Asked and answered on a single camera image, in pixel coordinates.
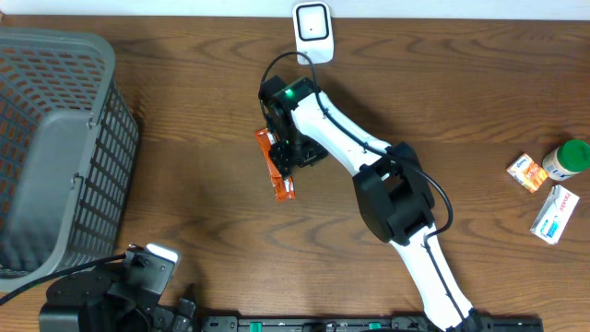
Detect green lid jar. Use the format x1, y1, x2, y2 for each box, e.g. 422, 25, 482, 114
542, 139, 589, 181

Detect white barcode scanner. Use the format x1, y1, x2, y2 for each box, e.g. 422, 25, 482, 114
292, 1, 335, 65

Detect small orange box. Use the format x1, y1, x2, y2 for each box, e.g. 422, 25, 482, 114
506, 153, 549, 193

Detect red Top chocolate bar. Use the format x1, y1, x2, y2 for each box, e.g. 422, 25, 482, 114
255, 128, 295, 202

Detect white blue medicine box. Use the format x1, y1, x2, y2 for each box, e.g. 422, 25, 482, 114
530, 184, 580, 245

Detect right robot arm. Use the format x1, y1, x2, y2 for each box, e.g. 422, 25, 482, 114
258, 76, 484, 331

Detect grey plastic mesh basket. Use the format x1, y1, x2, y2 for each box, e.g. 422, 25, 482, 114
1, 28, 139, 292

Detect black mounting rail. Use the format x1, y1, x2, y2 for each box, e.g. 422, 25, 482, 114
195, 315, 544, 332

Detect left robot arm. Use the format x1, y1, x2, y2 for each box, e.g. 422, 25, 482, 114
39, 243, 196, 332

